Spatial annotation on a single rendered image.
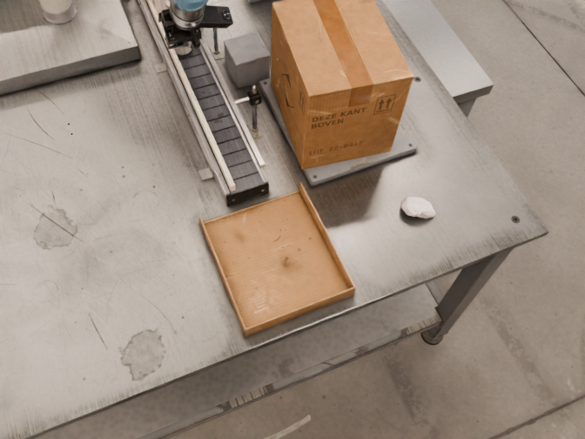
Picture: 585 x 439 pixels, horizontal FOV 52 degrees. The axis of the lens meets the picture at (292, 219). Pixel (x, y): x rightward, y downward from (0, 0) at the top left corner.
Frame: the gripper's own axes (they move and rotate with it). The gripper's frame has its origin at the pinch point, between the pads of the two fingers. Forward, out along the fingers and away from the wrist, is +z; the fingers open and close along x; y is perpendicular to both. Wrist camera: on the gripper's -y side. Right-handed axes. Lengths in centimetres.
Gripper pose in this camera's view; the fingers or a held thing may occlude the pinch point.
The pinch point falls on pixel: (189, 40)
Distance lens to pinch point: 159.3
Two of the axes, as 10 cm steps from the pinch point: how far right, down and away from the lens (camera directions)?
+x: 3.2, 9.5, 0.4
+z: -2.4, 0.4, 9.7
